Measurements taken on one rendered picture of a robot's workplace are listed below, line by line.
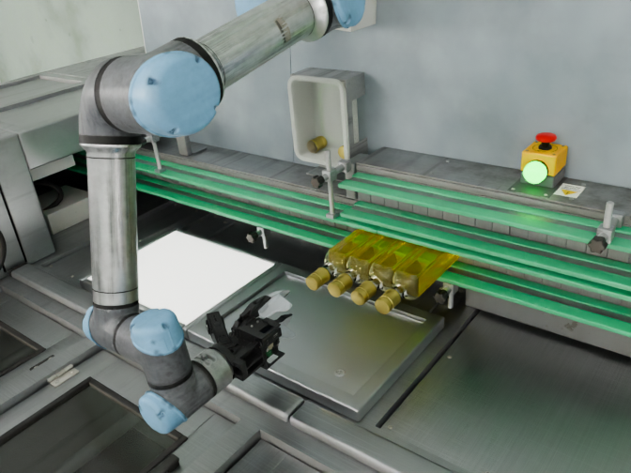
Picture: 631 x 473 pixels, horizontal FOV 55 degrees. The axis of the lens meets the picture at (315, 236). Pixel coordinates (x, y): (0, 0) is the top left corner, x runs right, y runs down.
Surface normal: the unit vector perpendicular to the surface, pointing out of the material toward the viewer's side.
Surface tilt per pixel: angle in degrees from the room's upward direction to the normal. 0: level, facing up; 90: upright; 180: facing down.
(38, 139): 90
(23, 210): 90
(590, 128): 0
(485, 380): 91
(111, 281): 47
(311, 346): 91
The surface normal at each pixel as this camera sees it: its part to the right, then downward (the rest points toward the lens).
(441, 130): -0.61, 0.42
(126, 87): -0.64, 0.04
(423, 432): -0.08, -0.88
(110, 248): 0.10, 0.20
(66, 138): 0.79, 0.23
